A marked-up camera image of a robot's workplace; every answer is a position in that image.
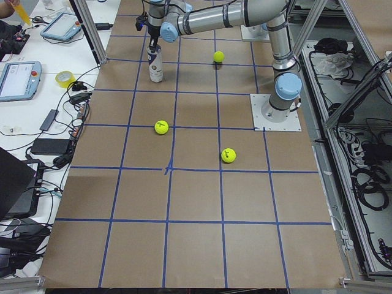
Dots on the teach pendant near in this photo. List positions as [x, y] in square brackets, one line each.
[20, 80]

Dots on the tennis ball centre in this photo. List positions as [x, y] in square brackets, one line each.
[218, 57]

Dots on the black power adapter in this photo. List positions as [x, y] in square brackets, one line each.
[50, 146]

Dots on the clear tennis ball can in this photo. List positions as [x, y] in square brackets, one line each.
[155, 64]

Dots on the tennis ball lower left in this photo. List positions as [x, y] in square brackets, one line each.
[228, 155]

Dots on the yellow tape roll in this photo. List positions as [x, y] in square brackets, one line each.
[65, 78]

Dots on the aluminium frame post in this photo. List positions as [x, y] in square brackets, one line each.
[84, 16]

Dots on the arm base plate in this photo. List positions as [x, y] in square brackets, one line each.
[266, 118]
[257, 33]

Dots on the small black power brick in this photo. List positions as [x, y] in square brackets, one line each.
[103, 26]

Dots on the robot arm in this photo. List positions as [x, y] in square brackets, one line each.
[168, 20]

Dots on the tennis ball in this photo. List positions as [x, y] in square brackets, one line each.
[228, 155]
[161, 127]
[218, 57]

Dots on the grey usb hub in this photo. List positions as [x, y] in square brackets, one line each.
[48, 121]

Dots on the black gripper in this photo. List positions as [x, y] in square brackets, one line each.
[152, 30]

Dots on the tennis ball upper left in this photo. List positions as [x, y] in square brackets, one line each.
[161, 127]

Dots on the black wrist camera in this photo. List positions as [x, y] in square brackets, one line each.
[141, 20]

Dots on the teach pendant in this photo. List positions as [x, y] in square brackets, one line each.
[20, 80]
[63, 28]

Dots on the black laptop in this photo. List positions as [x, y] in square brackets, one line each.
[20, 183]

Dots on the teach pendant far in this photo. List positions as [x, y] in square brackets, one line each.
[63, 28]

